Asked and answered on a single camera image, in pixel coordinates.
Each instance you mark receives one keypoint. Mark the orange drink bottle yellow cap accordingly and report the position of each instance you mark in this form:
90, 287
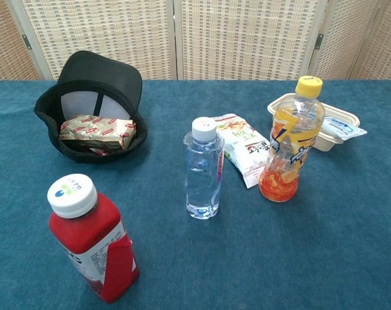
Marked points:
289, 151

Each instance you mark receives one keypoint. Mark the red NFC juice bottle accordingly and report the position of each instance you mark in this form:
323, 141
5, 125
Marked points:
85, 232

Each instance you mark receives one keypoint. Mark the clear water bottle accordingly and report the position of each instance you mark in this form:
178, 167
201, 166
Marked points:
202, 181

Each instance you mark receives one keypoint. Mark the green white snack bag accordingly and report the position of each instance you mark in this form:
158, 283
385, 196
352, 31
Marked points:
243, 151

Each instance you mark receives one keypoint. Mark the red white snack packet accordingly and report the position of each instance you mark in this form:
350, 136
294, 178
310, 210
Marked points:
98, 130

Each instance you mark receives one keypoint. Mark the blue table cloth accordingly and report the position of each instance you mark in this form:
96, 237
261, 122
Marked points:
247, 258

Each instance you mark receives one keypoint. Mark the woven folding screen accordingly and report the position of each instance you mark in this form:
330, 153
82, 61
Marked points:
240, 38

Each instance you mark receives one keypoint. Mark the black baseball cap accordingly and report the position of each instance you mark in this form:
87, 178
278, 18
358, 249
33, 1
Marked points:
98, 74

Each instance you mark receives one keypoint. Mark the beige food tray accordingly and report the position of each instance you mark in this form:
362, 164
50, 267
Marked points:
335, 111

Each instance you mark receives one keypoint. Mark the white blue packet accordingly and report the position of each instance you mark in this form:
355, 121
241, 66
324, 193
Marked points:
342, 127

